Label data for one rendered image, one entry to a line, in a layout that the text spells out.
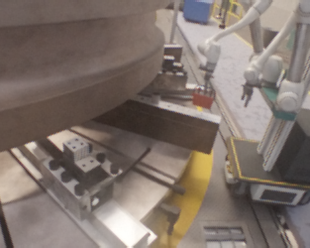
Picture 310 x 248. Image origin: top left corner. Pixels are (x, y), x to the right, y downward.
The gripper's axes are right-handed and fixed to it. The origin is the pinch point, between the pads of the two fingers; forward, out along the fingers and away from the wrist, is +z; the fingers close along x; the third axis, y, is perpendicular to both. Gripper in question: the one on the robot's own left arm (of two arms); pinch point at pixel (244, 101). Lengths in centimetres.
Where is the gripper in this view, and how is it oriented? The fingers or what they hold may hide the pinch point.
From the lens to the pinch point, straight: 215.1
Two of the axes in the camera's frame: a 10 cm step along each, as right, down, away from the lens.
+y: -9.9, -1.6, 0.1
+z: -1.3, 8.3, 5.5
